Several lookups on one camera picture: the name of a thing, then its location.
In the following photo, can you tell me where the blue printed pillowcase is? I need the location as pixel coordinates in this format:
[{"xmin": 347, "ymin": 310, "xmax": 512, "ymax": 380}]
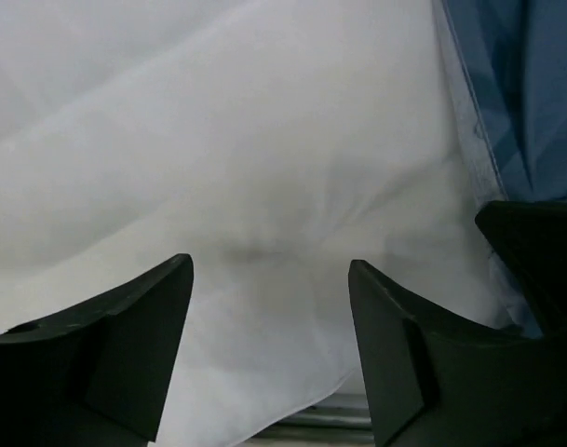
[{"xmin": 433, "ymin": 1, "xmax": 567, "ymax": 339}]

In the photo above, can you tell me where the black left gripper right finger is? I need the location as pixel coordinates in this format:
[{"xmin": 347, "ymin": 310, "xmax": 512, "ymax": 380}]
[{"xmin": 348, "ymin": 260, "xmax": 567, "ymax": 446}]

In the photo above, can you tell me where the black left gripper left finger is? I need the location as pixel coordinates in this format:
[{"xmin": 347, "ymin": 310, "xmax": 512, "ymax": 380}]
[{"xmin": 0, "ymin": 254, "xmax": 194, "ymax": 446}]

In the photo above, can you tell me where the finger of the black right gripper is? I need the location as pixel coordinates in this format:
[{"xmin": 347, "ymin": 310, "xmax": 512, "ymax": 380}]
[{"xmin": 475, "ymin": 201, "xmax": 567, "ymax": 334}]

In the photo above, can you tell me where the white pillow yellow underside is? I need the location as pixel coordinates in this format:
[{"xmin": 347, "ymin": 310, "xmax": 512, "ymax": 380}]
[{"xmin": 0, "ymin": 0, "xmax": 526, "ymax": 447}]

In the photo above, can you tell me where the aluminium front rail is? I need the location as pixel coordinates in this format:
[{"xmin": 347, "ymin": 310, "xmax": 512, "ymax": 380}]
[{"xmin": 250, "ymin": 393, "xmax": 374, "ymax": 446}]

